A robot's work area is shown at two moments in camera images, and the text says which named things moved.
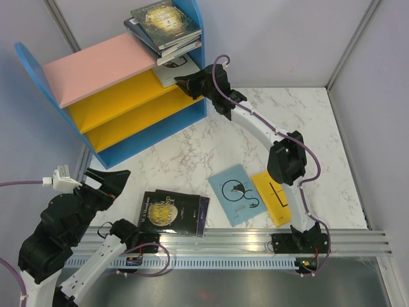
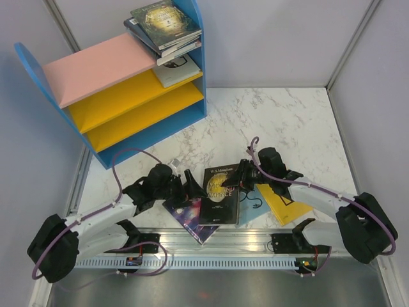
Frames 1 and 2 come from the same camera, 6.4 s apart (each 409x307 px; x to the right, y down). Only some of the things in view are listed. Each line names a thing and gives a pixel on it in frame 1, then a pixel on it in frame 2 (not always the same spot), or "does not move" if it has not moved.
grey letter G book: x=167 y=73 does not move
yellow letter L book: x=274 y=196 does not move
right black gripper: x=192 y=79 to x=239 y=178
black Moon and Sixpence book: x=169 y=212 to x=221 y=206
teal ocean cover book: x=165 y=59 does not move
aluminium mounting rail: x=340 y=242 does not move
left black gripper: x=113 y=183 to x=189 y=191
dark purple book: x=202 y=213 to x=189 y=213
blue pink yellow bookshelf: x=110 y=97 does not move
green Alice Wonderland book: x=165 y=23 does not move
